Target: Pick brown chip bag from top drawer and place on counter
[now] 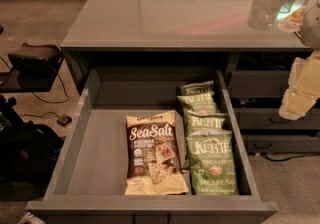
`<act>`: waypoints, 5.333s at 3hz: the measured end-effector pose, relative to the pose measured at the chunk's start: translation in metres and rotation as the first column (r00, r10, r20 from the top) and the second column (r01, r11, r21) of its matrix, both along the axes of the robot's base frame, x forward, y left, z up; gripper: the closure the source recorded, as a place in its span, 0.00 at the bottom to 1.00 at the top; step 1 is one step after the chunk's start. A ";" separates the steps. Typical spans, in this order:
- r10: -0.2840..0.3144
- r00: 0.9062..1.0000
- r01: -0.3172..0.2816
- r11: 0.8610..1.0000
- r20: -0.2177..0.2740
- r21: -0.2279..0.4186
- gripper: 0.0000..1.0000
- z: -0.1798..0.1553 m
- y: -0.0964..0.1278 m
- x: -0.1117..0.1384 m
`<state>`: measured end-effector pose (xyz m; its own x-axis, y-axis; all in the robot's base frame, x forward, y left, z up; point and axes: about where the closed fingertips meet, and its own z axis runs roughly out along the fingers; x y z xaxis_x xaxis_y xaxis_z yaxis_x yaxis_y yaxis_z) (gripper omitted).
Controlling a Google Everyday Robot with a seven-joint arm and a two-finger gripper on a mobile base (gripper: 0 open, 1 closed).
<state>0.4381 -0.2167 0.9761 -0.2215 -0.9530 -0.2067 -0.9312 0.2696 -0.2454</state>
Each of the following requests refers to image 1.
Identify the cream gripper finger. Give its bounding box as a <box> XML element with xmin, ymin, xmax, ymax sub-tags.
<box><xmin>279</xmin><ymin>88</ymin><xmax>316</xmax><ymax>120</ymax></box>
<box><xmin>289</xmin><ymin>57</ymin><xmax>320</xmax><ymax>98</ymax></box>

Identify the brown sea salt chip bag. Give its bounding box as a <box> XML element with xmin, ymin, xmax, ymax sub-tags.
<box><xmin>125</xmin><ymin>110</ymin><xmax>189</xmax><ymax>195</ymax></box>

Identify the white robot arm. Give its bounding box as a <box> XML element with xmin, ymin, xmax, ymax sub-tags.
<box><xmin>278</xmin><ymin>0</ymin><xmax>320</xmax><ymax>120</ymax></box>

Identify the grey right upper drawer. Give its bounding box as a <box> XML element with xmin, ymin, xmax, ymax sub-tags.
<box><xmin>228</xmin><ymin>70</ymin><xmax>289</xmax><ymax>98</ymax></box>

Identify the grey right lower drawer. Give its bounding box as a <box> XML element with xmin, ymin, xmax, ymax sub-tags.
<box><xmin>242</xmin><ymin>135</ymin><xmax>320</xmax><ymax>153</ymax></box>

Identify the green chip bag rear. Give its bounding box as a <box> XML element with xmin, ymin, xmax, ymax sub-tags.
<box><xmin>180</xmin><ymin>80</ymin><xmax>214</xmax><ymax>96</ymax></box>

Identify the grey counter cabinet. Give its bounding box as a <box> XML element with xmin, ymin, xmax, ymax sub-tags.
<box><xmin>62</xmin><ymin>0</ymin><xmax>319</xmax><ymax>137</ymax></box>

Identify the green jalapeno chip bag front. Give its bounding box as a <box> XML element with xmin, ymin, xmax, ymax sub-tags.
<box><xmin>186</xmin><ymin>129</ymin><xmax>238</xmax><ymax>195</ymax></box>

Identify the grey open top drawer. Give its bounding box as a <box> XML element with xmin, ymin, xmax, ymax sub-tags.
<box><xmin>27</xmin><ymin>67</ymin><xmax>277</xmax><ymax>224</ymax></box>

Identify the black bag on floor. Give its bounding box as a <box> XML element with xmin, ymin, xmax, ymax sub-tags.
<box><xmin>0</xmin><ymin>95</ymin><xmax>64</xmax><ymax>183</ymax></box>

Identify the small black power adapter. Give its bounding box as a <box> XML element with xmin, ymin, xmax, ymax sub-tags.
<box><xmin>57</xmin><ymin>114</ymin><xmax>72</xmax><ymax>127</ymax></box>

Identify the black device on stand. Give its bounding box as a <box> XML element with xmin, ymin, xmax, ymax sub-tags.
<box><xmin>4</xmin><ymin>42</ymin><xmax>63</xmax><ymax>92</ymax></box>

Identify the black cable under cabinet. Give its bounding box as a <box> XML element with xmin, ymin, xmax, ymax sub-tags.
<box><xmin>249</xmin><ymin>151</ymin><xmax>320</xmax><ymax>163</ymax></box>

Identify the black floor cable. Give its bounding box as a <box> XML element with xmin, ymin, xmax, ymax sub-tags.
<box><xmin>0</xmin><ymin>56</ymin><xmax>71</xmax><ymax>119</ymax></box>

